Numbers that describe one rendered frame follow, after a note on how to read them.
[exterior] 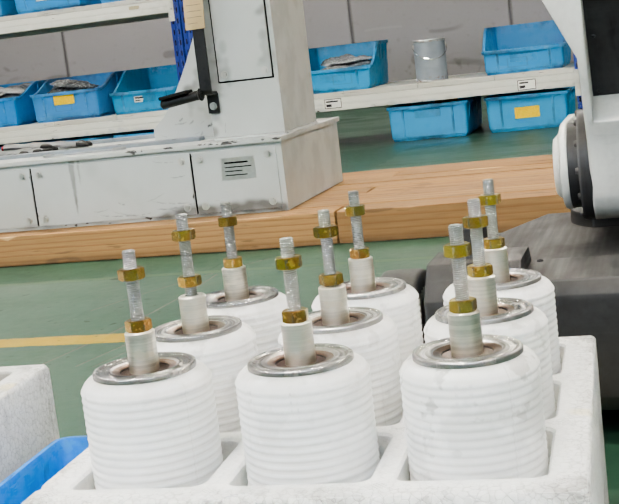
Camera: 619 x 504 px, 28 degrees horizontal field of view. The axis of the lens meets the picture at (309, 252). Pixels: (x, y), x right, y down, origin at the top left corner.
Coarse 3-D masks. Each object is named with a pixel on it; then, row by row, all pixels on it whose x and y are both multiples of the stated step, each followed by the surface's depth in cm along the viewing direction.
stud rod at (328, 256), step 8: (320, 216) 97; (328, 216) 97; (320, 224) 97; (328, 224) 97; (328, 240) 97; (328, 248) 97; (328, 256) 97; (328, 264) 97; (328, 272) 97; (336, 272) 98
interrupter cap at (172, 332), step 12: (168, 324) 103; (180, 324) 103; (216, 324) 102; (228, 324) 101; (240, 324) 101; (156, 336) 99; (168, 336) 99; (180, 336) 99; (192, 336) 98; (204, 336) 98; (216, 336) 98
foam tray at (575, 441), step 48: (576, 336) 113; (576, 384) 98; (240, 432) 96; (384, 432) 92; (576, 432) 87; (48, 480) 90; (240, 480) 88; (384, 480) 82; (480, 480) 80; (528, 480) 79; (576, 480) 78
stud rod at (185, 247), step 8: (176, 216) 100; (184, 216) 100; (176, 224) 100; (184, 224) 100; (184, 248) 100; (184, 256) 100; (192, 256) 100; (184, 264) 100; (192, 264) 100; (184, 272) 100; (192, 272) 100; (192, 288) 100
